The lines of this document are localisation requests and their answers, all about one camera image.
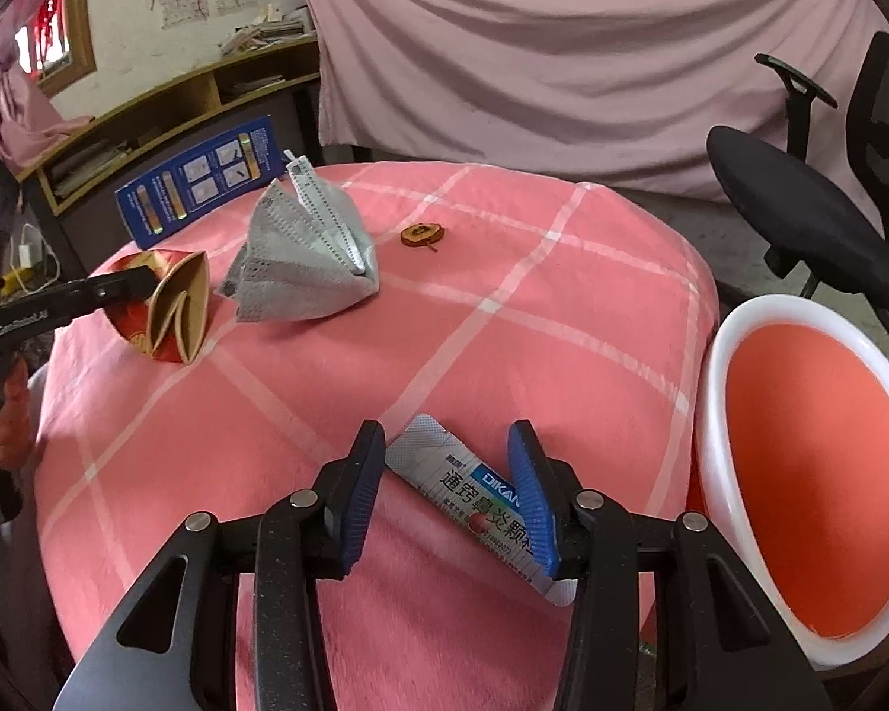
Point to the white blue medicine sachet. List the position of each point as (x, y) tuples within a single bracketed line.
[(474, 496)]

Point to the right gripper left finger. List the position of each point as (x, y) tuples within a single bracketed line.
[(170, 642)]

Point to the black office chair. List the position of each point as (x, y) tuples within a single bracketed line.
[(802, 215)]

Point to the pink white trash bin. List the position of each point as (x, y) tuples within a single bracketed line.
[(793, 465)]

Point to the brown round wooden chip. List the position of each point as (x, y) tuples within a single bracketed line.
[(422, 235)]

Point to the wooden wall shelf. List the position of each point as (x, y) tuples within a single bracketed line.
[(155, 119)]

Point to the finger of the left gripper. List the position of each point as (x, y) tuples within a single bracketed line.
[(75, 299)]

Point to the stack of books papers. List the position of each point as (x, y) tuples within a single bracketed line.
[(269, 28)]

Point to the pink checkered table cloth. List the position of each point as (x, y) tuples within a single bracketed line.
[(559, 303)]

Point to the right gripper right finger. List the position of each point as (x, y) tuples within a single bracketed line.
[(721, 643)]

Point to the person left hand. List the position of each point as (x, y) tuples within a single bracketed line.
[(16, 438)]

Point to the grey face mask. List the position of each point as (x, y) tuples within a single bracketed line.
[(307, 254)]

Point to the pink hanging sheet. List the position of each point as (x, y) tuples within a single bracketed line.
[(619, 91)]

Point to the blue cardboard box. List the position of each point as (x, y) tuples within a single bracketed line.
[(180, 190)]

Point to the pink window curtain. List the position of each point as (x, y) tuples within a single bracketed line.
[(45, 47)]

